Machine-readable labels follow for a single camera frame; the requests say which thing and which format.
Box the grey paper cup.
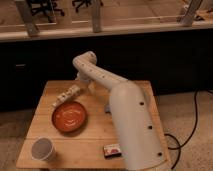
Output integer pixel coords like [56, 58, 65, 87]
[31, 137, 56, 162]

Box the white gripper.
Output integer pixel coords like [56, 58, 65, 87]
[76, 72, 95, 94]

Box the black office chair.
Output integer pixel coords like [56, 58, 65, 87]
[72, 0, 104, 13]
[26, 0, 65, 23]

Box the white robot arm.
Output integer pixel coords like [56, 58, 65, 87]
[73, 51, 168, 171]

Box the metal window post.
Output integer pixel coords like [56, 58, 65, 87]
[14, 0, 39, 37]
[91, 0, 101, 33]
[181, 0, 203, 27]

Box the right metal window post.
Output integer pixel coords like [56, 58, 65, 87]
[181, 0, 203, 27]

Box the orange ceramic bowl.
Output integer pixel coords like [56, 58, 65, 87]
[52, 101, 87, 133]

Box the middle metal window post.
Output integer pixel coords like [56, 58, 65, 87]
[91, 0, 101, 33]

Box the black power cable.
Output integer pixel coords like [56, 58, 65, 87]
[164, 89, 200, 170]

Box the left metal window post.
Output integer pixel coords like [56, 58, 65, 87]
[14, 0, 39, 37]

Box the blue grey object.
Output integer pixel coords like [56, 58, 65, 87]
[105, 104, 110, 113]

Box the red and white box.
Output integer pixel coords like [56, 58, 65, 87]
[103, 144, 122, 158]

